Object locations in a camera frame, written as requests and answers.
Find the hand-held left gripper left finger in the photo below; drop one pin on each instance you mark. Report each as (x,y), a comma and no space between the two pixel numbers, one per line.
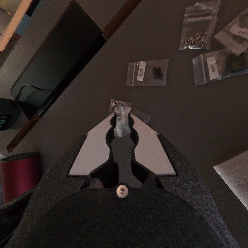
(91,155)

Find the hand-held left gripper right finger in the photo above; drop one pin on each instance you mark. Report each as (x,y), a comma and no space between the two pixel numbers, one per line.
(153,155)

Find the clear bag small screws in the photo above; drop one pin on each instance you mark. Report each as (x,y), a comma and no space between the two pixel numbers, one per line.
(121,120)

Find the clear bag black parts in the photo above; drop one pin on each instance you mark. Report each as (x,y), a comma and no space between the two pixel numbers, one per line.
(149,72)

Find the adjoining grey desk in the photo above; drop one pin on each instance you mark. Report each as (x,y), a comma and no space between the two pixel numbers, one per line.
(50,15)

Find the dark red cylinder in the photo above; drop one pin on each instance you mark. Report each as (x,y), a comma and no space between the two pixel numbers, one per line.
(19,174)

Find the white foam mat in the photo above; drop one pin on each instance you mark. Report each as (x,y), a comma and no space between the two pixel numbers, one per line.
(234,174)

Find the black device green display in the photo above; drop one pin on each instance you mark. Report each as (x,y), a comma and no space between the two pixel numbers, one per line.
(7,112)

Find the large dark flat panel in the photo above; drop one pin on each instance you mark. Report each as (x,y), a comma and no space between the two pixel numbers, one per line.
(67,38)

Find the pile of clear parts bags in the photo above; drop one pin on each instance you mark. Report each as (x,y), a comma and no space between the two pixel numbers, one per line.
(199,25)

